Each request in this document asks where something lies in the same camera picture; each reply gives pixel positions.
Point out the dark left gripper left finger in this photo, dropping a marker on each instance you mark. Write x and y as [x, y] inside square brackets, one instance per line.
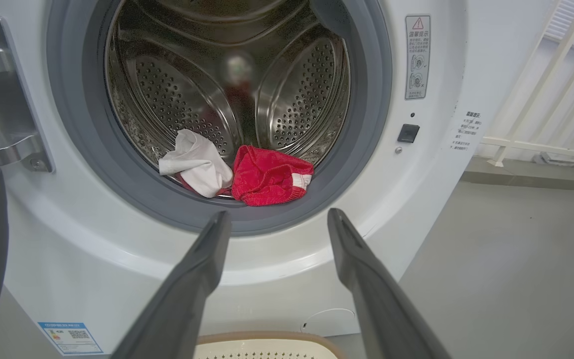
[182, 299]

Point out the grey warning sticker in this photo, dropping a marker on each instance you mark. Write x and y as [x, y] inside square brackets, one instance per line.
[417, 57]

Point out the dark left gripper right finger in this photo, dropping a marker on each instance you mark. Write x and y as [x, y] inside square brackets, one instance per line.
[376, 299]

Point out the red and white garment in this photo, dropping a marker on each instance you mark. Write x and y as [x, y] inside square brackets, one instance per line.
[267, 174]

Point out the perforated stainless steel drum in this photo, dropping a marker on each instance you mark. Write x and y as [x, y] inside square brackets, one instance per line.
[292, 99]

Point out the small black text label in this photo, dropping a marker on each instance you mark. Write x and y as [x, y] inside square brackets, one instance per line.
[465, 131]

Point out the white metal railing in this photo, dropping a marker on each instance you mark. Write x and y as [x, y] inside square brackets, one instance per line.
[541, 147]

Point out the round drain filter cover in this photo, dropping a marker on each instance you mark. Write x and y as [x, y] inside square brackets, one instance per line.
[328, 321]

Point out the cream perforated laundry basket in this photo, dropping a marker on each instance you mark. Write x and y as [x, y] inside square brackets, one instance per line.
[267, 346]

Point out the white front-load washing machine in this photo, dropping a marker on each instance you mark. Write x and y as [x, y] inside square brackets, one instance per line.
[68, 249]

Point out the blue energy label sticker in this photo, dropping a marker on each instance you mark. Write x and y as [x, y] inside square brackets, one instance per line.
[70, 337]

